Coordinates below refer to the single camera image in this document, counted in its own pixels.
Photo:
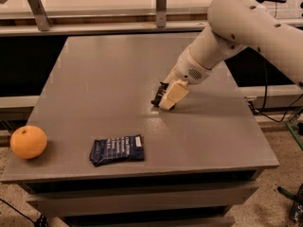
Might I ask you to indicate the orange fruit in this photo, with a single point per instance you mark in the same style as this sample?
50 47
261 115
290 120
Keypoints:
28 142

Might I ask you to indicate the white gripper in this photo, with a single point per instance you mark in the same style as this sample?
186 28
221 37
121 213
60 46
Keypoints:
188 67

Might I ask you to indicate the left metal bracket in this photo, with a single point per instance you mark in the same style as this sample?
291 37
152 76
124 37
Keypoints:
38 11

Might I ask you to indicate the dark object floor right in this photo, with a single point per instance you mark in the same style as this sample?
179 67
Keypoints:
296 212

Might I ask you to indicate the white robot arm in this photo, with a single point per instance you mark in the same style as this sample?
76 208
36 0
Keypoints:
233 26

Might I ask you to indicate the blue rxbar packet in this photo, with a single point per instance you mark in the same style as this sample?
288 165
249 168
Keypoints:
111 150

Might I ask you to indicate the grey drawer cabinet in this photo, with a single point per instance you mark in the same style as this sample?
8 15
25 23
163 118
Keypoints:
186 200

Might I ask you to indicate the metal bracket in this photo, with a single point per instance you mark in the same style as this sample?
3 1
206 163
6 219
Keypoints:
38 11
161 13

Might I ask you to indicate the green pole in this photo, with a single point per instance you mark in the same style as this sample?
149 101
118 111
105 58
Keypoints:
294 135

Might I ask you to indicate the middle metal bracket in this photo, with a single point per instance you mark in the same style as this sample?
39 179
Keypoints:
161 13

